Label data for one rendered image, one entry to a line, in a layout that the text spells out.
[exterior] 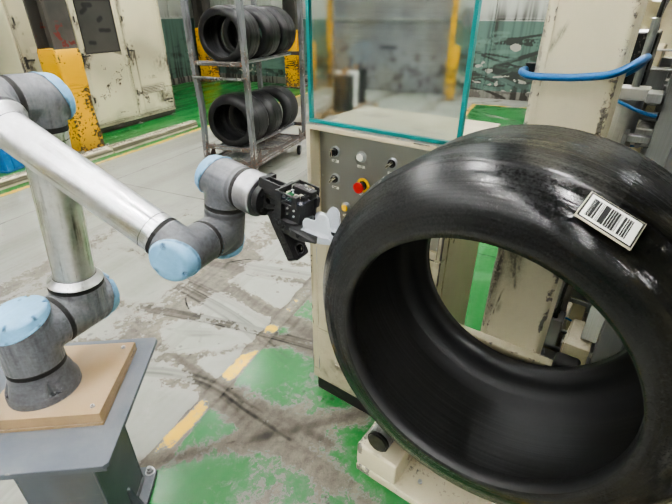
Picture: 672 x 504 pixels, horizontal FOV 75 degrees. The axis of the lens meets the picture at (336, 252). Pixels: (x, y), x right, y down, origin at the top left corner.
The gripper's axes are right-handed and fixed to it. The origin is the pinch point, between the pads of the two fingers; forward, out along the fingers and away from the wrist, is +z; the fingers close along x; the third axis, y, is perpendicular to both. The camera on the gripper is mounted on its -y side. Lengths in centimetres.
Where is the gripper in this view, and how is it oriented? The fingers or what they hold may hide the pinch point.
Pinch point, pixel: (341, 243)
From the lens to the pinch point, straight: 80.9
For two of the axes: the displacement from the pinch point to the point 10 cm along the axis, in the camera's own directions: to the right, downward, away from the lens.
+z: 8.0, 3.9, -4.5
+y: 1.0, -8.3, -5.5
